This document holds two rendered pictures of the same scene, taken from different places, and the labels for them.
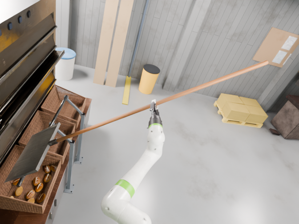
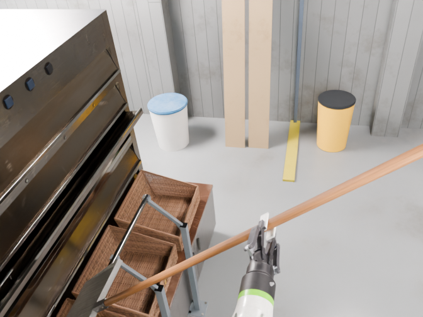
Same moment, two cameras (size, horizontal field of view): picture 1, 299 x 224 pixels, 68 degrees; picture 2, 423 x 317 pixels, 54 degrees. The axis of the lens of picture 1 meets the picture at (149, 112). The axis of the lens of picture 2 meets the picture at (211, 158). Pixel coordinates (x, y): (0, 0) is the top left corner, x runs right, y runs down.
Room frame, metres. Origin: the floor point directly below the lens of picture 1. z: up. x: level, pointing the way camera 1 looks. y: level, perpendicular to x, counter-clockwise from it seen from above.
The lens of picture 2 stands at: (0.51, -0.29, 2.89)
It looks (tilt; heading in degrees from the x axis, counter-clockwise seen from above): 38 degrees down; 28
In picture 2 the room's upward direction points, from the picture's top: 6 degrees counter-clockwise
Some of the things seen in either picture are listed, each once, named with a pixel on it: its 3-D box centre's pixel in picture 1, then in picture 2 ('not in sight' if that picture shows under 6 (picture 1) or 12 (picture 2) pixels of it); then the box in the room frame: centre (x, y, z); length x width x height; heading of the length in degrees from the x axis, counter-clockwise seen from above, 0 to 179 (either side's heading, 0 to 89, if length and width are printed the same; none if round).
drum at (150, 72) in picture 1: (148, 79); (333, 122); (4.52, 0.28, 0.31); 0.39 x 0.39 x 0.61
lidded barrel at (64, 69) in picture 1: (63, 64); (170, 122); (3.96, 2.07, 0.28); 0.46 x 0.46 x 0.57
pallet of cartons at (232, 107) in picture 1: (240, 110); not in sight; (4.84, -2.11, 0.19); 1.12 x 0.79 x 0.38; 102
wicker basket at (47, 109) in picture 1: (65, 106); (160, 207); (2.31, 1.16, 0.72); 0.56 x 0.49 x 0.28; 12
